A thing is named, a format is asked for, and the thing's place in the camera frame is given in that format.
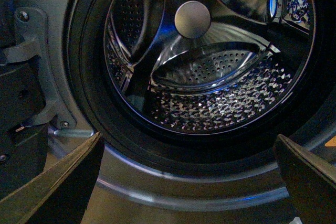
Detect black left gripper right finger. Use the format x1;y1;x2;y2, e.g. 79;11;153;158
274;134;335;223

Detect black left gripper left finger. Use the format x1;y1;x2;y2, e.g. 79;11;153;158
1;132;104;223

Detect grey front-load washing machine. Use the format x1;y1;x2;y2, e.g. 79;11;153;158
9;0;335;223

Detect orange warning sticker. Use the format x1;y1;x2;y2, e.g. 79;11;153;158
325;136;336;147

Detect black washer door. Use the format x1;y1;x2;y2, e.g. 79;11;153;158
1;0;47;198

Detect dark rubber door gasket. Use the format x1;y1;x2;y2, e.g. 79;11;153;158
67;0;335;177

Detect stainless steel washer drum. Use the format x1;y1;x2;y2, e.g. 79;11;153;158
104;0;316;135

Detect round beige drum hub cap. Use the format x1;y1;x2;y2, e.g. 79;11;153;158
174;1;211;39

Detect grey door hinge bracket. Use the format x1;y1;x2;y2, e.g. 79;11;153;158
1;7;94;138

